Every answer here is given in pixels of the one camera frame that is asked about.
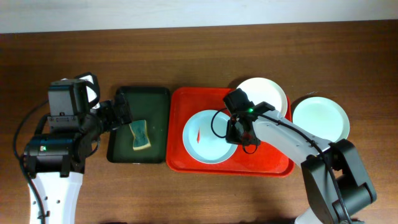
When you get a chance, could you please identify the white plate with red smear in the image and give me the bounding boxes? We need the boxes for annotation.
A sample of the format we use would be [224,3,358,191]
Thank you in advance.
[182,110,238,164]

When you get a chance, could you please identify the white plate at tray corner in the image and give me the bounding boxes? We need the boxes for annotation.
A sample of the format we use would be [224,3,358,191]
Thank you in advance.
[238,77,288,116]

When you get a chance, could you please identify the black right camera cable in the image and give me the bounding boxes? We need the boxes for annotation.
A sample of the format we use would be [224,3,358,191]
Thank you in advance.
[210,107,259,155]

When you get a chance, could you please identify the black rectangular tray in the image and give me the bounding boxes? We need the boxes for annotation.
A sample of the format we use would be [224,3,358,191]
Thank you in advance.
[107,86,170,164]

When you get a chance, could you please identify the white clean plate on table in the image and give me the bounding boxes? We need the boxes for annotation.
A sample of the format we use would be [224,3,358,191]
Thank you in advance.
[292,96,350,142]

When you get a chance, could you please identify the green yellow sponge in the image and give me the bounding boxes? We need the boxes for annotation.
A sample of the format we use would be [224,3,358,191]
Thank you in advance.
[129,120,151,151]

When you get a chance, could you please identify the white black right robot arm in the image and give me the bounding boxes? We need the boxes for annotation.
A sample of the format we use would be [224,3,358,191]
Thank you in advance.
[224,98,377,223]

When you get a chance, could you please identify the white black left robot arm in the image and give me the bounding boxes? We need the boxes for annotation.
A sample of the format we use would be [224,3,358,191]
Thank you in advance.
[21,72,132,223]

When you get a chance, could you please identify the red plastic tray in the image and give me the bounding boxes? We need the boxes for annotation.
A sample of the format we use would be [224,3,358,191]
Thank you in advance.
[165,87,295,177]

